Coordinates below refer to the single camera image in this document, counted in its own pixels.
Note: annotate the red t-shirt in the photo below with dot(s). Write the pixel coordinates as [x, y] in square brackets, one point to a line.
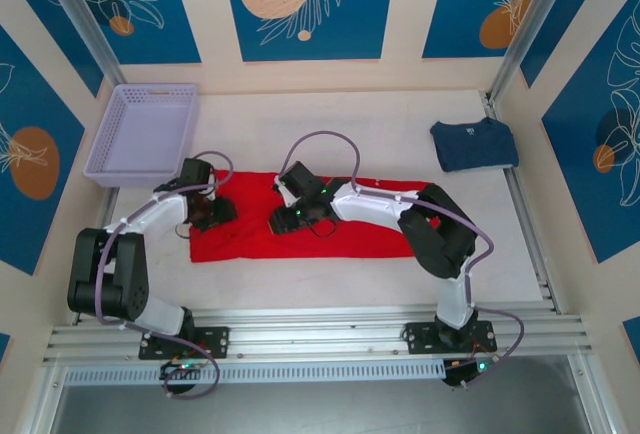
[350, 241]

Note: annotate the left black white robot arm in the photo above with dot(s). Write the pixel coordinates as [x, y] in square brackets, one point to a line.
[125, 274]

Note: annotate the aluminium frame post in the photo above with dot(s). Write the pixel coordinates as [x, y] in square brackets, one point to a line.
[85, 19]
[531, 19]

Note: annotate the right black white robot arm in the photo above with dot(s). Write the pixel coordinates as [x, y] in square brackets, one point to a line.
[380, 204]

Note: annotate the blue floral wall panel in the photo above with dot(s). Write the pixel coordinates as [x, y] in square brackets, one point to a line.
[30, 204]
[460, 14]
[150, 29]
[590, 179]
[310, 34]

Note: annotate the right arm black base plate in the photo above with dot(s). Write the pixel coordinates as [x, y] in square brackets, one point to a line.
[420, 339]

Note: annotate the folded navy t-shirt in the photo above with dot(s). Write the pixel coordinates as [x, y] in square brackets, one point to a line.
[475, 149]

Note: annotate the aluminium mounting rail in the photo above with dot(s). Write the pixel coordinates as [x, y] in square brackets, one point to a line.
[320, 326]

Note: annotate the lavender plastic basket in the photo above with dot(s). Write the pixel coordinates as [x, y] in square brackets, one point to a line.
[145, 124]

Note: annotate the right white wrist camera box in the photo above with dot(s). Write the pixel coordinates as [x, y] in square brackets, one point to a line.
[286, 199]

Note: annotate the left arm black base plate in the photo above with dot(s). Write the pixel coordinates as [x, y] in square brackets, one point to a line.
[215, 341]

